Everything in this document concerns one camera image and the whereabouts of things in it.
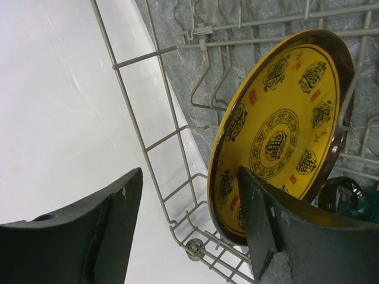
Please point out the grey wire dish rack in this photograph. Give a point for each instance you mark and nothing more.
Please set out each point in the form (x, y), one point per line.
(178, 64)

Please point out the dark green glass cup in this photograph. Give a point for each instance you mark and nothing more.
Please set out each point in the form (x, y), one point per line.
(343, 196)

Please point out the yellow patterned plate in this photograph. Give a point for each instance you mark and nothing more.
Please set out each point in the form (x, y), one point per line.
(282, 124)

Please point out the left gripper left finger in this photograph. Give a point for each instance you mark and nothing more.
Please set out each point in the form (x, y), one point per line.
(88, 241)

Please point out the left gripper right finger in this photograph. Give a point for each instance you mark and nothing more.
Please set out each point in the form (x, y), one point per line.
(319, 246)

